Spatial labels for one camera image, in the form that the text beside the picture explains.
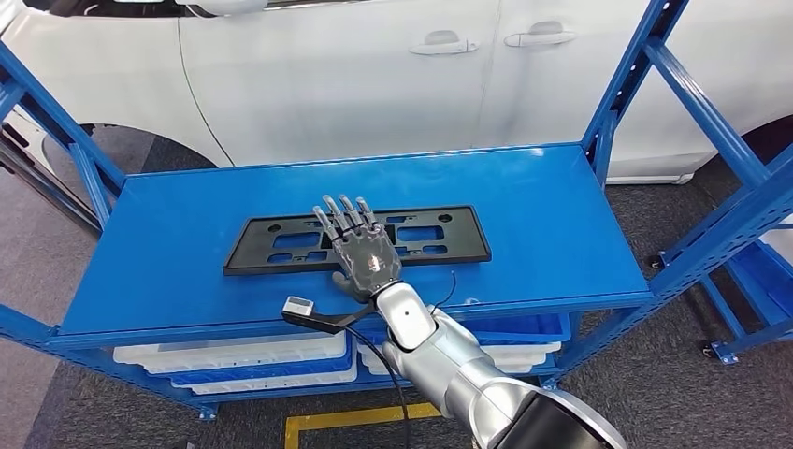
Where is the thin black cable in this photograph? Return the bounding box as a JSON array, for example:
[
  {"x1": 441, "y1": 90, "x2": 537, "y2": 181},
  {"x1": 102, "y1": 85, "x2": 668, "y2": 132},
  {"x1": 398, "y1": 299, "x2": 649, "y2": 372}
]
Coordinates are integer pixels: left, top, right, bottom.
[{"x1": 431, "y1": 269, "x2": 458, "y2": 311}]

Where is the large white plastic bin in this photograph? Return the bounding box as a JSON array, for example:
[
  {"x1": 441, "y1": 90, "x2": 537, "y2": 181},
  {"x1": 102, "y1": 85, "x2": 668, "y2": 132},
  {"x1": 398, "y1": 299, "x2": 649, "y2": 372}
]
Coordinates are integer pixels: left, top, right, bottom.
[{"x1": 760, "y1": 213, "x2": 793, "y2": 265}]

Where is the black metal frame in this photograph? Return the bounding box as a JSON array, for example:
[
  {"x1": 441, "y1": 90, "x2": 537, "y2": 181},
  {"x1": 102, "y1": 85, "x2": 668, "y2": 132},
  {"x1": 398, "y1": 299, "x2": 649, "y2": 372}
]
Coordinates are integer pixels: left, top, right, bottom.
[{"x1": 0, "y1": 121, "x2": 104, "y2": 238}]

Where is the white car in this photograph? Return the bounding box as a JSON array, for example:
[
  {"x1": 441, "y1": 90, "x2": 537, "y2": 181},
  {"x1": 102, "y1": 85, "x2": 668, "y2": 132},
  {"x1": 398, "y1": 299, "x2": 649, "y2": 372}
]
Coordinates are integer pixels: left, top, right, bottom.
[{"x1": 0, "y1": 0, "x2": 793, "y2": 187}]

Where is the black camera cable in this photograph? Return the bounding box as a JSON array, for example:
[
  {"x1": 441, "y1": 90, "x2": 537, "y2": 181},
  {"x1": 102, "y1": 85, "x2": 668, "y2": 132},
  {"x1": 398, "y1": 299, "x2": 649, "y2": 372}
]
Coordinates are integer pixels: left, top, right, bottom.
[{"x1": 342, "y1": 325, "x2": 413, "y2": 449}]

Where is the blue metal shelf rack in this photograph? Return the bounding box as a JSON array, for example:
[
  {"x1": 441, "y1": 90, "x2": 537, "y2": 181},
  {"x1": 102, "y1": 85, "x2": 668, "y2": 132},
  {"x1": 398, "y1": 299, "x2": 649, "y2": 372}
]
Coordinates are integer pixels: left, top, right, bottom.
[{"x1": 0, "y1": 0, "x2": 793, "y2": 423}]

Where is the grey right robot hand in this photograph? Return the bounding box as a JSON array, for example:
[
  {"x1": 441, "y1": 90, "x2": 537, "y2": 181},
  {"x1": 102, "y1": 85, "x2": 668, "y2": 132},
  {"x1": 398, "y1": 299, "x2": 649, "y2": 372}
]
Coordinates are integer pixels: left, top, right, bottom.
[{"x1": 311, "y1": 194, "x2": 404, "y2": 305}]

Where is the blue rack with casters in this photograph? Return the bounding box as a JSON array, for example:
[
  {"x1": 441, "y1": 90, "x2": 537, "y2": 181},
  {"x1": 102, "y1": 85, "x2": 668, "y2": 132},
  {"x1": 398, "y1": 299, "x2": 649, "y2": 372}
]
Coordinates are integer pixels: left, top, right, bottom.
[{"x1": 647, "y1": 213, "x2": 793, "y2": 367}]

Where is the blue plastic bin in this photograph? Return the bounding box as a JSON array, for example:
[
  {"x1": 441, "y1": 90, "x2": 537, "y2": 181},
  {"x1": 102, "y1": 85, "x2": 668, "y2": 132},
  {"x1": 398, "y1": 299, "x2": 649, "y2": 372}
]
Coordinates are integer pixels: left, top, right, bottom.
[
  {"x1": 359, "y1": 312, "x2": 572, "y2": 348},
  {"x1": 148, "y1": 350, "x2": 355, "y2": 388}
]

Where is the black plastic plate frame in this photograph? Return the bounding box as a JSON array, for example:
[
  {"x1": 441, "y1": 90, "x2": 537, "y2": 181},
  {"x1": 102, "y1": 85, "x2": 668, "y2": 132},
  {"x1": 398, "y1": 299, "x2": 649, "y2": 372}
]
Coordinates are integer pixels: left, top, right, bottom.
[{"x1": 223, "y1": 205, "x2": 493, "y2": 278}]

